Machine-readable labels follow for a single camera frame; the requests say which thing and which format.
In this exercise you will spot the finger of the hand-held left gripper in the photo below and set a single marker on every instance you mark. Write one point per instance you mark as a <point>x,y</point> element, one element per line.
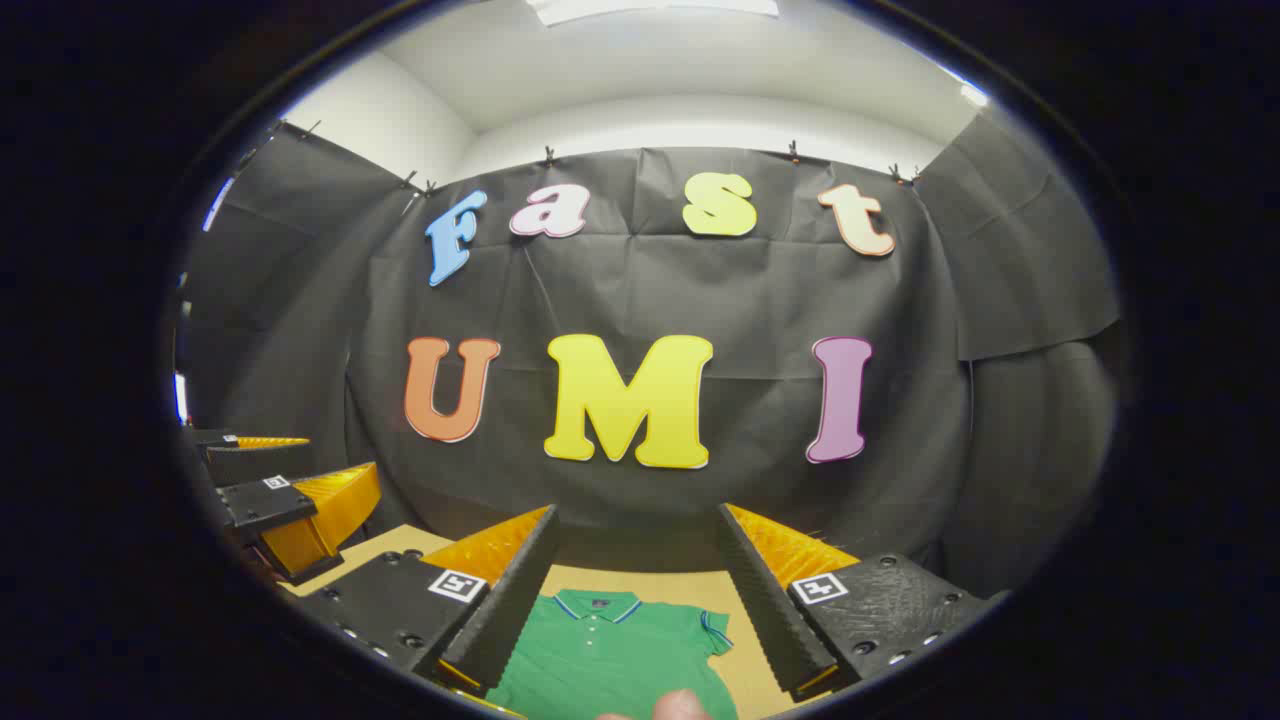
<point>260,464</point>
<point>265,505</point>

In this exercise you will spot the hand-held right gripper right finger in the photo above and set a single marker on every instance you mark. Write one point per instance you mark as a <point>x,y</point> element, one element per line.
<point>770,610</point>

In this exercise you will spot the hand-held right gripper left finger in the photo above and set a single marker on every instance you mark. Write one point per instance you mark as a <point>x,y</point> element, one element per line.
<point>510,610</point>

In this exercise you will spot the green T-shirt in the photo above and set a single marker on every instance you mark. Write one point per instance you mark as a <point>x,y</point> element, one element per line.
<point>610,660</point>

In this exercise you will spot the bright monitor screen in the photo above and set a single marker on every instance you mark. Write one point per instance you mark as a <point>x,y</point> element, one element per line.
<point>181,396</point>

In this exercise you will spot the black backdrop cloth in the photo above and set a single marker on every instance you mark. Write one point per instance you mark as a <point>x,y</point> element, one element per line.
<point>700,290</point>

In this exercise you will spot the ceiling light panel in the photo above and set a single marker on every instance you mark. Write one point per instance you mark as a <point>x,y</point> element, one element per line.
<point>650,8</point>

